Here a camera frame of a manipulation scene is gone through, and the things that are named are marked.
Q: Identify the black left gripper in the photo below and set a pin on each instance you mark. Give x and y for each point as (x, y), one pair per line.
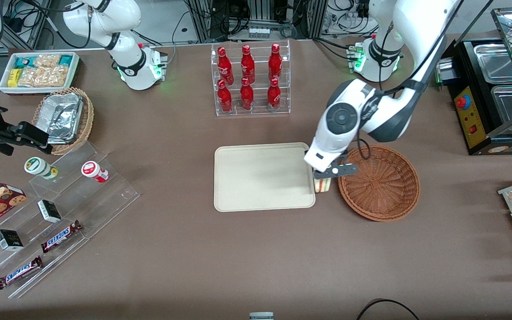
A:
(340, 160)

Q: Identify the triangular sandwich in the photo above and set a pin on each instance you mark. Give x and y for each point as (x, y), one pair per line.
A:
(322, 186)

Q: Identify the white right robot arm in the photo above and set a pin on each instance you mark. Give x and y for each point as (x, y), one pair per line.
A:
(105, 22)

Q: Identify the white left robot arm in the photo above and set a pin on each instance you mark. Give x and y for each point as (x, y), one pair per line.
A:
(340, 133)

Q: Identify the round brown wicker basket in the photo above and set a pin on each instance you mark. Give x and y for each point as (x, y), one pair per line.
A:
(378, 186)

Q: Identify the beige rectangular plastic tray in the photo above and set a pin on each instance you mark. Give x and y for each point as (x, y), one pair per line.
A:
(260, 178)

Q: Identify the light wicker basket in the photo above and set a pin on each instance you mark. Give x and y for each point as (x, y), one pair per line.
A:
(86, 120)

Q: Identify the green lid white jar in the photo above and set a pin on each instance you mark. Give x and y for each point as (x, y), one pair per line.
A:
(38, 166)

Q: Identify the white rectangular snack bin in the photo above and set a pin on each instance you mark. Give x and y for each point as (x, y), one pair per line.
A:
(38, 90)

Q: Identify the aluminium foil container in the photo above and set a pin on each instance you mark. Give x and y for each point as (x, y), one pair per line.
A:
(62, 118)

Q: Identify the yellow snack packet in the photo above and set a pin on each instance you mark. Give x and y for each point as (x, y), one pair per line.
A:
(13, 78)

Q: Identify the clear bag of crackers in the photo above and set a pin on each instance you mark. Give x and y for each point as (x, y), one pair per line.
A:
(48, 60)
(31, 77)
(56, 75)

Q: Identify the teal snack packet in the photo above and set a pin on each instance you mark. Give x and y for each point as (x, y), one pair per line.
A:
(25, 62)
(66, 59)

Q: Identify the small black box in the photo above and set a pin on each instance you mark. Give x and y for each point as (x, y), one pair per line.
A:
(9, 240)
(49, 211)

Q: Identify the clear acrylic bottle rack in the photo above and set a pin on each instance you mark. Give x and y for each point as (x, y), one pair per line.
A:
(258, 113)

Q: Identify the red lid white jar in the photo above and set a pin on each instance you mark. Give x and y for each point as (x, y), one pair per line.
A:
(94, 171)

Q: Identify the red cola bottle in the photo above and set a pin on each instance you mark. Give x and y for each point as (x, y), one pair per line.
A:
(225, 98)
(275, 60)
(224, 64)
(274, 95)
(246, 95)
(247, 62)

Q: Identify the brown Snickers bar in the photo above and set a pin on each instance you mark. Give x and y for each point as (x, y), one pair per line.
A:
(60, 236)
(19, 272)

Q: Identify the clear acrylic stepped shelf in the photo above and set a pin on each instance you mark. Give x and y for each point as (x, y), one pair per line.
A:
(105, 200)

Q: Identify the small grey device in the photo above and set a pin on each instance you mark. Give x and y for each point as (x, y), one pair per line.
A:
(261, 316)

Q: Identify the black hot food display case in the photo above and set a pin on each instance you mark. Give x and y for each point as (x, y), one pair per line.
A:
(473, 124)

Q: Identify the white power strip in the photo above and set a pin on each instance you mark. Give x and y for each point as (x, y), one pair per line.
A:
(258, 32)

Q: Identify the grey box with green light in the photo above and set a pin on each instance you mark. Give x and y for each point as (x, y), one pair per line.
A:
(447, 71)

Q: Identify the thin black pole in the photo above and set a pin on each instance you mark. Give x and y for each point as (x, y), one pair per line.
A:
(478, 18)

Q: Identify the aluminium frame equipment rack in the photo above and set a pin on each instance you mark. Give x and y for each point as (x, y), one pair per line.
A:
(260, 13)

